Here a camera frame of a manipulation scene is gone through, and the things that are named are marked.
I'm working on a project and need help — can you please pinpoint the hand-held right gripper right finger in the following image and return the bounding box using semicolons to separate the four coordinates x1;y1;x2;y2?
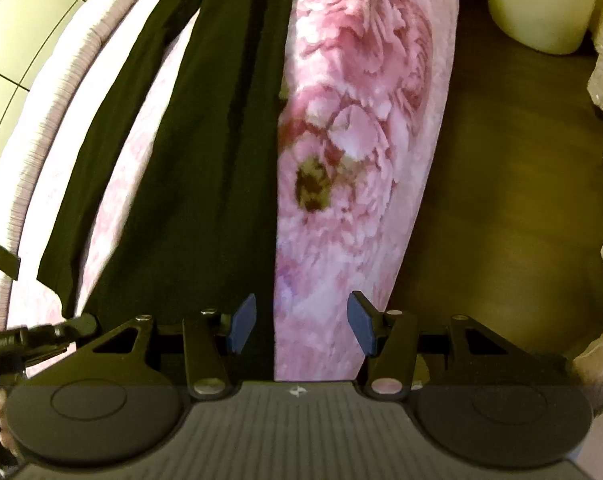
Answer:
347;290;588;402

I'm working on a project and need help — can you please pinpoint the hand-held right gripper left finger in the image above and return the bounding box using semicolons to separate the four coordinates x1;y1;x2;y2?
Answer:
16;294;257;402

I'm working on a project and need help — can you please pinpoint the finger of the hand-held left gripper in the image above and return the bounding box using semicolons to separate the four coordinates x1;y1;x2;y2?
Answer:
29;312;101;350

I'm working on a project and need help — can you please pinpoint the black garment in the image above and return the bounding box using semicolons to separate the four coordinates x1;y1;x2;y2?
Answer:
36;0;302;383

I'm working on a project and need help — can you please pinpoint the black phone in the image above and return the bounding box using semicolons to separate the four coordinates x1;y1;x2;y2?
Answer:
0;244;22;278

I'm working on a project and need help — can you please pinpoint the pink floral blanket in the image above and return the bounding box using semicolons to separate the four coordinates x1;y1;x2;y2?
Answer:
4;0;465;383

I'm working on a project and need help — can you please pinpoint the cream panelled wardrobe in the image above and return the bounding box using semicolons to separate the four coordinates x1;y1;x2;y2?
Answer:
0;0;117;206

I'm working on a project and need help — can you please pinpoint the cream round bin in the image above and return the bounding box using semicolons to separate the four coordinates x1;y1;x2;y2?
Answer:
481;0;598;55

